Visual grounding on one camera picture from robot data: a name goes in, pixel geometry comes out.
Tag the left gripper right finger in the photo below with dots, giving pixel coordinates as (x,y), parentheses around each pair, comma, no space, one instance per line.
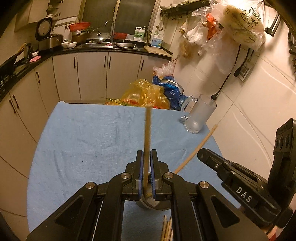
(160,189)

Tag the glass pot lid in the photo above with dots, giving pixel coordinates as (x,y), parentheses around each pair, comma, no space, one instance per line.
(99,35)

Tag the hanging bag of flatbread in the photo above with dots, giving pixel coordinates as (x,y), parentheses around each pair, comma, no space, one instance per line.
(242,20)

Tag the green label detergent jug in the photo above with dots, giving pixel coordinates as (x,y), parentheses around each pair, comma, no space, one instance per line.
(139,34)

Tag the pink cloth on counter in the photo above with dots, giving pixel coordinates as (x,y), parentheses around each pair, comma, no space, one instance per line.
(34,59)

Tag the blue towel table mat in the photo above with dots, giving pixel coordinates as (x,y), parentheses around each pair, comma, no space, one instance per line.
(92,142)

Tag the blue label detergent bottle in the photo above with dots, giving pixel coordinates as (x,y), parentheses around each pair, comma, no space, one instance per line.
(157,40)

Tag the red basin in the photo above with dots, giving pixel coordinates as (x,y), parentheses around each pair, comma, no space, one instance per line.
(79,26)

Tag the black wok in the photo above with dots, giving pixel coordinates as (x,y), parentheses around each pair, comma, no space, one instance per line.
(7,67)

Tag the rice cooker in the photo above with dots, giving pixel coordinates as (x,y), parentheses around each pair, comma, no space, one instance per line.
(46,40)

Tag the person's right hand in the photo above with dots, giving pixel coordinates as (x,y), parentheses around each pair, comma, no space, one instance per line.
(272,234)

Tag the wooden chopstick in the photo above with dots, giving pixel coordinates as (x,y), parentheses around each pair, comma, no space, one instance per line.
(147,140)
(164,228)
(170,230)
(194,153)

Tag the wall utensil rack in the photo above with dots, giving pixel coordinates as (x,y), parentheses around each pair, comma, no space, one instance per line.
(184,9)

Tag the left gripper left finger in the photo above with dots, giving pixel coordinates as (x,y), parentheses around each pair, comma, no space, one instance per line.
(133,191)

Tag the wooden chopstick on mat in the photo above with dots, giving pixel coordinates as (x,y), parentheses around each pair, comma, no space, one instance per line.
(164,228)
(170,230)

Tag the black utensil holder cup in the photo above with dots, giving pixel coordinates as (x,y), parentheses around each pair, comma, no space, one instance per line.
(147,200)

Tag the frosted glass mug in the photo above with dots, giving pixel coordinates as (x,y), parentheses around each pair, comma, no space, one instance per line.
(203,108)

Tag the blue plastic bag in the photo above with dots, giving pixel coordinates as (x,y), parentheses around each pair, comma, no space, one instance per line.
(172,90)

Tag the kitchen faucet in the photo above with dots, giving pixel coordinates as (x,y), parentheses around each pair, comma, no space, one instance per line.
(111,29)

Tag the yellow plastic bag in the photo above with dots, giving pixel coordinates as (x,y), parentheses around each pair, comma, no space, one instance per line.
(144,94)

